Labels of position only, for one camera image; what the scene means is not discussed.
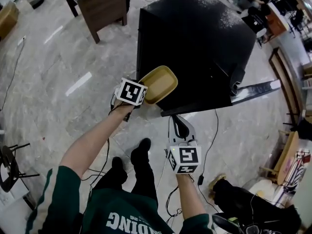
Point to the person's left forearm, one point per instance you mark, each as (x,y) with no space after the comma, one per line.
(95,140)

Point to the person's green sweatshirt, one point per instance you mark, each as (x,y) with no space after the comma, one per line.
(97,213)

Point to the person's leg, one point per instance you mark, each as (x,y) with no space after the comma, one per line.
(143,169)
(114,177)

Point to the dark wooden desk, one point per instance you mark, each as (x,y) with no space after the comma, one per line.
(102,6)

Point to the low wooden frame bench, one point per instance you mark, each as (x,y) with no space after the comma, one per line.
(284,82)

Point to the person's right leg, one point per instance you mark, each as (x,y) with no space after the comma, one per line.
(143,169)

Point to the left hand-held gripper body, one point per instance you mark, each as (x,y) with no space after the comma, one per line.
(131,91)

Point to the person's left leg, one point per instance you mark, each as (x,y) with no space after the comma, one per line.
(114,177)

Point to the small round wooden table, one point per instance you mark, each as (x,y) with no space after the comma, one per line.
(287,160)

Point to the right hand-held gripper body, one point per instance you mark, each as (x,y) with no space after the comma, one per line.
(185,157)

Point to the person's right forearm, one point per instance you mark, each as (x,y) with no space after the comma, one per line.
(191,196)

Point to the brown cardboard box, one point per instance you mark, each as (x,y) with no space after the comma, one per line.
(8,18)

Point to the black round stool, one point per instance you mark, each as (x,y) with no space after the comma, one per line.
(8,167)

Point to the white power strip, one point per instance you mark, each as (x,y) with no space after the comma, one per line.
(22,40)

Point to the black cloth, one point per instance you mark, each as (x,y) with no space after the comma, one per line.
(304,129)

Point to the yellow plastic tray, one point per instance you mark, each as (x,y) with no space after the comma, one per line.
(159,84)

